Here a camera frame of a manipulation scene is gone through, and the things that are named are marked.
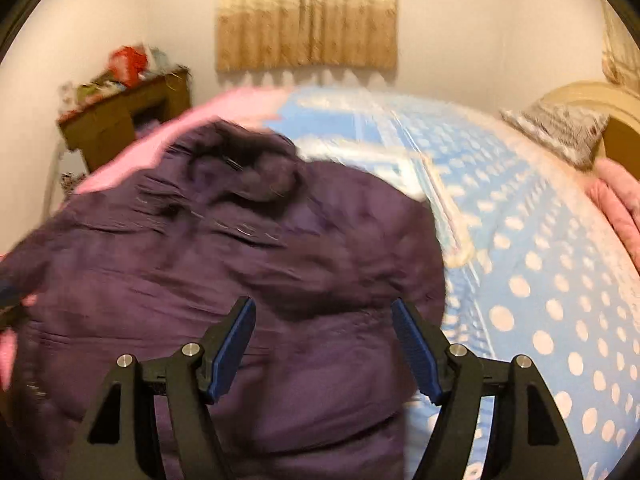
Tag brown wooden desk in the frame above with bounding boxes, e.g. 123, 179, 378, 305
56, 67, 193, 173

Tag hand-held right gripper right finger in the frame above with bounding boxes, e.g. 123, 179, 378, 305
391, 298, 586, 480

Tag pale blue plastic bag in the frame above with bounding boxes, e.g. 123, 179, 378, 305
147, 47, 174, 79

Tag beige patterned curtain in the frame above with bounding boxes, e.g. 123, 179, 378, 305
215, 0, 399, 72

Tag white printed bag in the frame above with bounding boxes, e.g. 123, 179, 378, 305
56, 150, 87, 197

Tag cream floral curtain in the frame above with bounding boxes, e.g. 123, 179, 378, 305
597, 0, 640, 93

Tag red plastic bag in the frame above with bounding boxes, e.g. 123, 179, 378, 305
110, 46, 151, 88

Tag pink and blue dotted bedspread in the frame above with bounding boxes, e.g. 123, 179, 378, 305
0, 85, 640, 480

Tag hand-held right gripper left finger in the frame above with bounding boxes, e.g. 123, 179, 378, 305
62, 296, 258, 480

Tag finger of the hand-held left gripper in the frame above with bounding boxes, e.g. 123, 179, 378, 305
0, 260, 33, 321

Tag folded pink cloth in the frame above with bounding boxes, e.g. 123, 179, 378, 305
134, 114, 167, 137

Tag patterned grey pillow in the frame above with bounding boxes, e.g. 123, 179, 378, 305
500, 100, 611, 171

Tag dark purple garment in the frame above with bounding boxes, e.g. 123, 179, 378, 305
0, 120, 448, 480

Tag green and white packets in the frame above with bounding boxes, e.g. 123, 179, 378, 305
60, 76, 126, 111

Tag pink fluffy blanket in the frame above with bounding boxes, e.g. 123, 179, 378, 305
585, 157, 640, 271

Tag cream bed headboard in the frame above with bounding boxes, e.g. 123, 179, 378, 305
542, 80, 640, 181

